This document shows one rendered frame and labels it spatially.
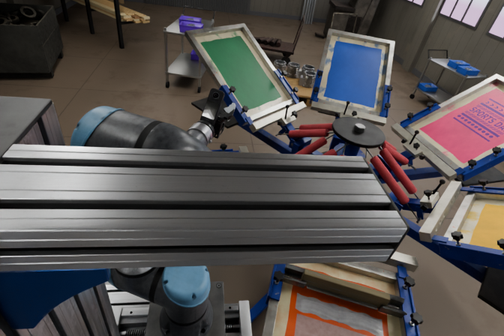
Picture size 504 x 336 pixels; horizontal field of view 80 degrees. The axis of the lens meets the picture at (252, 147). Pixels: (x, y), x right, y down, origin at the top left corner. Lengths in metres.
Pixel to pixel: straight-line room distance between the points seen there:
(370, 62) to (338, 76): 0.33
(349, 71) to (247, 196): 2.57
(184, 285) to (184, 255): 0.58
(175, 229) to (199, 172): 0.06
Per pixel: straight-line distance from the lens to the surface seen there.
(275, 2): 10.40
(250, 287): 2.53
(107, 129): 0.57
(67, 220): 0.24
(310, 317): 1.43
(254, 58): 2.51
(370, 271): 1.61
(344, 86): 2.68
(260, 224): 0.22
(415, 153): 2.25
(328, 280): 1.41
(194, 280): 0.83
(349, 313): 1.49
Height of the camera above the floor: 2.20
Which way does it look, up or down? 36 degrees down
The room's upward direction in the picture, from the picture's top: 9 degrees clockwise
